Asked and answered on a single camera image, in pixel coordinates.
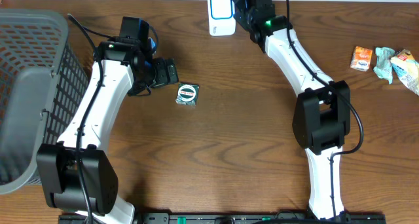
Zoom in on orange tissue pack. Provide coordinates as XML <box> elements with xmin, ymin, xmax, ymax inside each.
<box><xmin>350</xmin><ymin>46</ymin><xmax>373</xmax><ymax>71</ymax></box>

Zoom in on mint green wipes pack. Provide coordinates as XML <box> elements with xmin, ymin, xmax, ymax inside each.
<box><xmin>373</xmin><ymin>47</ymin><xmax>395</xmax><ymax>84</ymax></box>

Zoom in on yellow snack bag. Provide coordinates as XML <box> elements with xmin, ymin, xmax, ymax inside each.
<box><xmin>390</xmin><ymin>49</ymin><xmax>418</xmax><ymax>95</ymax></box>

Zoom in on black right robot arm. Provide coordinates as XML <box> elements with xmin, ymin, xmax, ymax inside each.
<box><xmin>231</xmin><ymin>0</ymin><xmax>352</xmax><ymax>222</ymax></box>

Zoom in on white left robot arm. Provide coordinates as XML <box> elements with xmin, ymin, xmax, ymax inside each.
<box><xmin>36</xmin><ymin>40</ymin><xmax>179</xmax><ymax>223</ymax></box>

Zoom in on white barcode scanner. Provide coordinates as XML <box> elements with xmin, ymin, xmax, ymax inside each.
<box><xmin>207</xmin><ymin>0</ymin><xmax>236</xmax><ymax>36</ymax></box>

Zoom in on grey plastic mesh basket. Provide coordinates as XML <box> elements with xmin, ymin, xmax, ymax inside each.
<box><xmin>1</xmin><ymin>9</ymin><xmax>88</xmax><ymax>195</ymax></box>

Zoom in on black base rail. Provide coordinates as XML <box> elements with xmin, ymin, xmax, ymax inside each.
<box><xmin>58</xmin><ymin>212</ymin><xmax>387</xmax><ymax>224</ymax></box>

